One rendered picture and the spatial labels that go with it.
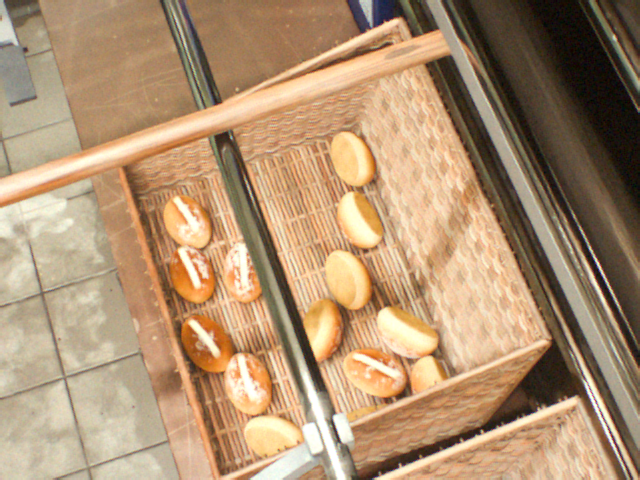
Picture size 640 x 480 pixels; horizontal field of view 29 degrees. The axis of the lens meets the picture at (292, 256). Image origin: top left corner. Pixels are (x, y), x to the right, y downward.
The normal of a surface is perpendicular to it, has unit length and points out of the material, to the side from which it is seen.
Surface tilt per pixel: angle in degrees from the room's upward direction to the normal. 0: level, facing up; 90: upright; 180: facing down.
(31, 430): 0
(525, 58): 9
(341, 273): 50
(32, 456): 0
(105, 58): 0
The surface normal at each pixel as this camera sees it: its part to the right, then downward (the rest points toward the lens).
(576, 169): 0.08, -0.48
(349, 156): -0.77, 0.00
